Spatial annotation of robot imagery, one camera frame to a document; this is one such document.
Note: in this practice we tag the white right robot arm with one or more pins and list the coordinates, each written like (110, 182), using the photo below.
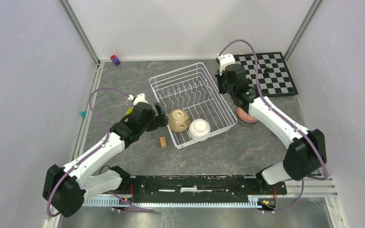
(306, 149)

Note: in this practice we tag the white smooth bowl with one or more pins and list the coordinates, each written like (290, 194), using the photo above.
(199, 128)

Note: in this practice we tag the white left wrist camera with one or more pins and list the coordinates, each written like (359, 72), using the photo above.
(139, 98)

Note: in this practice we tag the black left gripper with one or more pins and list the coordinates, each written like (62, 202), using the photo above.
(158, 121)

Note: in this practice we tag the black white chessboard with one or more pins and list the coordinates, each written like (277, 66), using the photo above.
(278, 82)

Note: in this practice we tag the blue patterned bowl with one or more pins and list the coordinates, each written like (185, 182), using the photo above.
(245, 118)

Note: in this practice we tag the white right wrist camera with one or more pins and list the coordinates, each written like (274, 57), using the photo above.
(224, 61)

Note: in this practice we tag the beige ceramic bowl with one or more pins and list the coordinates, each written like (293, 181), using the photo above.
(179, 120)

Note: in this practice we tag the white wire dish rack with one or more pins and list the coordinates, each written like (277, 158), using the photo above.
(192, 89)

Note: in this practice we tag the yellow bowl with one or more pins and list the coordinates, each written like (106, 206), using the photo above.
(129, 111)

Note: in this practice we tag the teal small block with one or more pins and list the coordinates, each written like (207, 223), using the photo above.
(83, 114)

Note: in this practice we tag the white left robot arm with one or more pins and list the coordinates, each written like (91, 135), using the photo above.
(66, 188)

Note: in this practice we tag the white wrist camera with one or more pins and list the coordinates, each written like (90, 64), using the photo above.
(139, 98)
(224, 61)

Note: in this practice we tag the aluminium frame rail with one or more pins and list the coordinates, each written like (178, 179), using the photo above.
(79, 142)

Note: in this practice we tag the small wooden block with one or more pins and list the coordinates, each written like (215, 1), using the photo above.
(163, 143)

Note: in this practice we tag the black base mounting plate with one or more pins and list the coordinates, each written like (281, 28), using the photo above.
(195, 188)

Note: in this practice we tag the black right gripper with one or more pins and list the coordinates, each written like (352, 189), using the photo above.
(220, 78)

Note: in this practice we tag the red purple toy block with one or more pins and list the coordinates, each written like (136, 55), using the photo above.
(115, 60)

